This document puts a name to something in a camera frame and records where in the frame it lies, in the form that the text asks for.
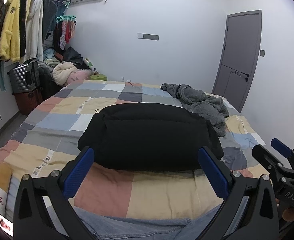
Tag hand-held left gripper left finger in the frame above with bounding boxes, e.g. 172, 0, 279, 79
13, 146, 95, 240

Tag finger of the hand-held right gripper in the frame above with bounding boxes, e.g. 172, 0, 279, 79
252, 144, 286, 180
270, 137, 294, 170

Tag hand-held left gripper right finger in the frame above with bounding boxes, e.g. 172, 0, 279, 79
197, 146, 280, 240

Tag black puffer jacket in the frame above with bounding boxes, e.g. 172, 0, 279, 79
77, 102, 225, 172

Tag black clothes heap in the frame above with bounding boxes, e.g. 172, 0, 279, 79
62, 46, 85, 69

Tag light blue clothes pile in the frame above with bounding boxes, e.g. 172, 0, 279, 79
43, 47, 62, 67

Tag person's right hand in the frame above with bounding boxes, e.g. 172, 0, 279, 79
282, 206, 294, 222

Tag patchwork bed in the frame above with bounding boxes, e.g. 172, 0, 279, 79
0, 80, 275, 220

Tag grey fleece robe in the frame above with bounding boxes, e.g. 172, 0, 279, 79
161, 82, 230, 137

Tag person's blue jeans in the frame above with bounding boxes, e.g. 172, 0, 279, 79
73, 205, 225, 240

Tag red suitcase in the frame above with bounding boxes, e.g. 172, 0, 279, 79
14, 87, 43, 115

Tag pink blanket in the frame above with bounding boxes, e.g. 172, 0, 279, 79
67, 69, 94, 83

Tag black bag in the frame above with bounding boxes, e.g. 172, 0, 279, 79
38, 64, 60, 100

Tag cream plush blanket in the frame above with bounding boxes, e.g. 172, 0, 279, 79
52, 62, 78, 87

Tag grey door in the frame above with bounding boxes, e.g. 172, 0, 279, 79
211, 9, 262, 112

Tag silver suitcase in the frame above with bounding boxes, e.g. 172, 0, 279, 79
7, 61, 41, 94

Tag small hanging laundry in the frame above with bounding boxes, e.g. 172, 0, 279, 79
53, 20, 76, 51

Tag white hoodie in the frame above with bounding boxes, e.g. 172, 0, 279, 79
24, 0, 44, 63

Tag black hanging garment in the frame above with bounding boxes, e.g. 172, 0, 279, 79
19, 0, 28, 58

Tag green clip hanger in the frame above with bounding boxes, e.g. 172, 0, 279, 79
55, 15, 77, 23

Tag yellow fleece jacket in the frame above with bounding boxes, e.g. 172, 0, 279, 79
0, 0, 21, 62

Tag dark grey hanging garment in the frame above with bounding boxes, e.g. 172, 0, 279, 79
35, 0, 60, 45

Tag dark blue hanging garment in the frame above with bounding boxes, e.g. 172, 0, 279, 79
54, 0, 68, 18

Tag grey wall panel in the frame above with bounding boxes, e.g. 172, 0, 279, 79
137, 32, 160, 41

